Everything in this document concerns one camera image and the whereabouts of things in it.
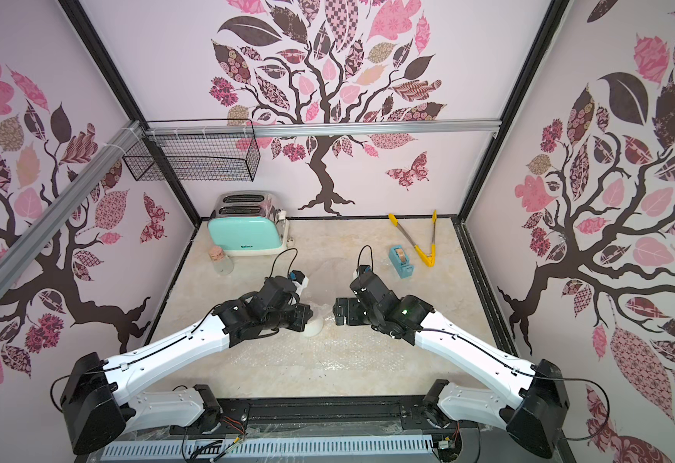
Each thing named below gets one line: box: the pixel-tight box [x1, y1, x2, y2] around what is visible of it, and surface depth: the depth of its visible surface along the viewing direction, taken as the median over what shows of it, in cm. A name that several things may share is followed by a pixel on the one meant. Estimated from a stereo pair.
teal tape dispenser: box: [388, 245, 415, 279], surface depth 102 cm
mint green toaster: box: [207, 190, 289, 256], surface depth 105 cm
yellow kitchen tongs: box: [387, 209, 438, 268], surface depth 109 cm
